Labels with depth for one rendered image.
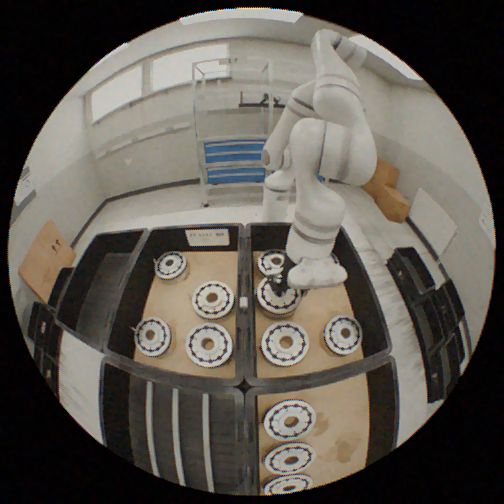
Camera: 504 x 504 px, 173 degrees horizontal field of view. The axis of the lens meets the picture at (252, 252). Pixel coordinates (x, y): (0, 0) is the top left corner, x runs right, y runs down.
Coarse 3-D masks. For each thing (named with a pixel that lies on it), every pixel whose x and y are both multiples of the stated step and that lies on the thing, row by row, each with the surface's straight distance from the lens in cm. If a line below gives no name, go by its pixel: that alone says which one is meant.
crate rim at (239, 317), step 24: (144, 240) 54; (240, 240) 45; (240, 264) 38; (120, 288) 46; (240, 288) 35; (240, 312) 32; (240, 336) 31; (120, 360) 39; (240, 360) 30; (216, 384) 30
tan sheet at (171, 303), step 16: (192, 256) 56; (208, 256) 55; (224, 256) 54; (192, 272) 52; (208, 272) 51; (224, 272) 50; (160, 288) 53; (176, 288) 50; (192, 288) 49; (160, 304) 50; (176, 304) 48; (176, 320) 46; (192, 320) 44; (176, 336) 44; (176, 352) 43; (176, 368) 43; (192, 368) 41; (224, 368) 40
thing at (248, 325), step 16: (256, 224) 48; (272, 224) 49; (288, 224) 49; (368, 288) 44; (384, 320) 41; (384, 336) 41; (384, 352) 39; (336, 368) 33; (352, 368) 34; (256, 384) 29; (272, 384) 30
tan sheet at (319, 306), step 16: (256, 256) 53; (256, 272) 49; (256, 288) 46; (320, 288) 50; (336, 288) 52; (256, 304) 44; (304, 304) 46; (320, 304) 47; (336, 304) 49; (256, 320) 42; (272, 320) 42; (288, 320) 43; (304, 320) 44; (320, 320) 45; (256, 336) 41; (256, 352) 40; (320, 352) 43; (272, 368) 40; (288, 368) 40; (304, 368) 41; (320, 368) 42
